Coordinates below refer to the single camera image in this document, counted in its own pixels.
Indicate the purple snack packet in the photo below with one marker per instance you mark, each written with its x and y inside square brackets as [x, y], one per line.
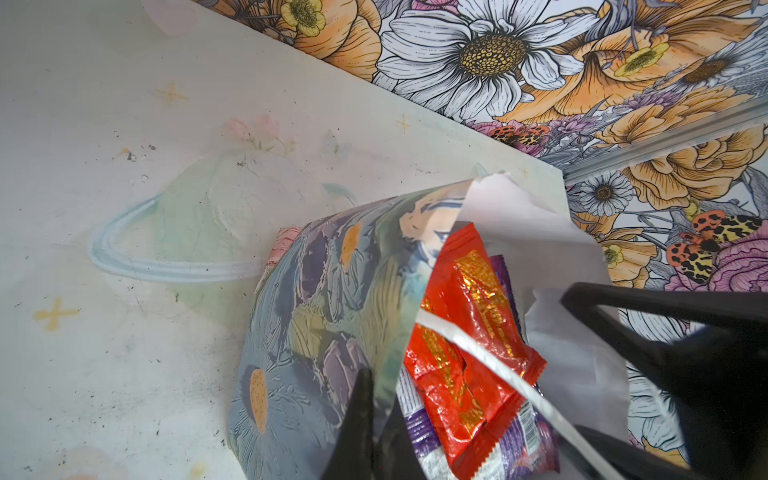
[526, 448]

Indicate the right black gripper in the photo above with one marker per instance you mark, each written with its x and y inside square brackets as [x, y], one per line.
[709, 351]

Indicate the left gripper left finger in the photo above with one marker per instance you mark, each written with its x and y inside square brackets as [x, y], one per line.
[352, 458]

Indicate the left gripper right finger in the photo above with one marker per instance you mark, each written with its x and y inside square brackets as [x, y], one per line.
[395, 456]

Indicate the red snack packet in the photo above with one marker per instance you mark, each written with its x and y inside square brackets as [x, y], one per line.
[474, 342]

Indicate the right aluminium corner post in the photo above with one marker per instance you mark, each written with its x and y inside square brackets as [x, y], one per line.
[741, 117]

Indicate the floral paper gift bag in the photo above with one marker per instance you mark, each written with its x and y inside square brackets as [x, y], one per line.
[346, 296]

